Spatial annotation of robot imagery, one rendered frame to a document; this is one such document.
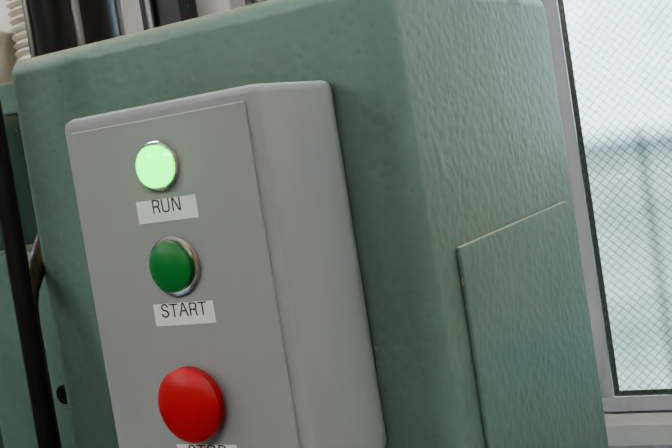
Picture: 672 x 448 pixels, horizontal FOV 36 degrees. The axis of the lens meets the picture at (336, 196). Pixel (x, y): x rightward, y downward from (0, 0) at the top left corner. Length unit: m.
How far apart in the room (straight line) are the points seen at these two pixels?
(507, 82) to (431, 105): 0.10
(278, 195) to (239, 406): 0.09
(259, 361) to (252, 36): 0.14
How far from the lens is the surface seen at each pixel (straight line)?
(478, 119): 0.50
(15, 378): 0.65
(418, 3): 0.46
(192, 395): 0.42
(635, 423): 2.02
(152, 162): 0.41
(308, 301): 0.40
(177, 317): 0.42
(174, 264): 0.41
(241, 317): 0.41
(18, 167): 0.69
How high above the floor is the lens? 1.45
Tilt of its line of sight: 3 degrees down
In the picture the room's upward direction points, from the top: 9 degrees counter-clockwise
